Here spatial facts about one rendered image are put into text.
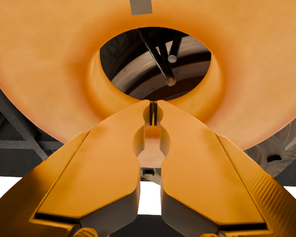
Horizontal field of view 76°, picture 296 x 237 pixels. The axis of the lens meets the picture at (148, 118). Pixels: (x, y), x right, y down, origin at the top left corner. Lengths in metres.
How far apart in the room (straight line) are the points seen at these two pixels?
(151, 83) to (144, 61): 0.04
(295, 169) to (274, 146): 8.99
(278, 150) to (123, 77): 0.30
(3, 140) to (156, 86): 6.40
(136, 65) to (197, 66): 0.10
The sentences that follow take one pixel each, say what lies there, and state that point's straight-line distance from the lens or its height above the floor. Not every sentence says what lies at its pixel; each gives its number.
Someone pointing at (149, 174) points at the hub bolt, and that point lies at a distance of 0.42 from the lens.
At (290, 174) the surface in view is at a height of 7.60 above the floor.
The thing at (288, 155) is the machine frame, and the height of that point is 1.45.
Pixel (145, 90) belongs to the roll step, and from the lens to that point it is 0.33.
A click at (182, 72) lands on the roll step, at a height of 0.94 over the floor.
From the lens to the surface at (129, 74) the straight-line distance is 0.34.
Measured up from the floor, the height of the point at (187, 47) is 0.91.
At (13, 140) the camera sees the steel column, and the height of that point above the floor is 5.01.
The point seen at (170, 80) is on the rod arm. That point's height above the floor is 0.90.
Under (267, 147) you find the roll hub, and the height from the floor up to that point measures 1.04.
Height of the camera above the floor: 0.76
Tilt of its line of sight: 48 degrees up
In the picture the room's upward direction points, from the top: 178 degrees clockwise
